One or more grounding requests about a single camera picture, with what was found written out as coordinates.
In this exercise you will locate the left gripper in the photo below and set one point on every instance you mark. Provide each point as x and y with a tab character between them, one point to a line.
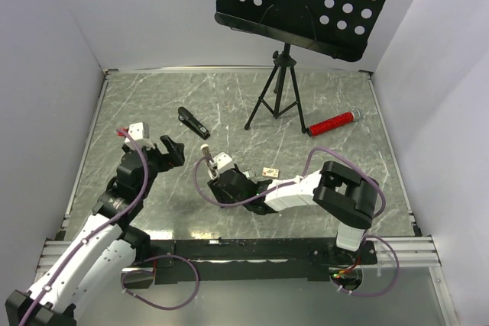
175	158

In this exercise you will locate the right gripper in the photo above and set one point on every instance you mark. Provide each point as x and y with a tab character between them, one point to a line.
219	192

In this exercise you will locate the white staple box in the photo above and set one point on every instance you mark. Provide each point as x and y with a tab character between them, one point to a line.
270	172

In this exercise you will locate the black stapler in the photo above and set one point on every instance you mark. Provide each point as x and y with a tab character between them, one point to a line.
187	118

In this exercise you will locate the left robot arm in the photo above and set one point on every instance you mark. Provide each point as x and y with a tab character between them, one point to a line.
104	246

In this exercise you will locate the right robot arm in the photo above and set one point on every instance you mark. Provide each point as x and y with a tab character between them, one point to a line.
337	189

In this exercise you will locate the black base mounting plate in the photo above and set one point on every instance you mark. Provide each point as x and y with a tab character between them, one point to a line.
173	261

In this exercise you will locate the red glitter tube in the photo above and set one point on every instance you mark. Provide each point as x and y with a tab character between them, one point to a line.
335	122

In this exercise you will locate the black tripod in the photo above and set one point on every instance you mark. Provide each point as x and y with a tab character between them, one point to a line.
283	64

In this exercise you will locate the black perforated music stand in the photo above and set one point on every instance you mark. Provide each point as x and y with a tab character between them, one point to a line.
336	28

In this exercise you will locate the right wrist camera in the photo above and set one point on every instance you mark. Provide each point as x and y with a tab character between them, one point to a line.
222	161

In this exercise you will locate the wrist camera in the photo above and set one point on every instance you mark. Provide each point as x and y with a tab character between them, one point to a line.
222	161
137	134

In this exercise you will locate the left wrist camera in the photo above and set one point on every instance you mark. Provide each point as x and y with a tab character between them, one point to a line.
137	134

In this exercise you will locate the aluminium rail frame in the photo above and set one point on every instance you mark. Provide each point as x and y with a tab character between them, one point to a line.
396	253

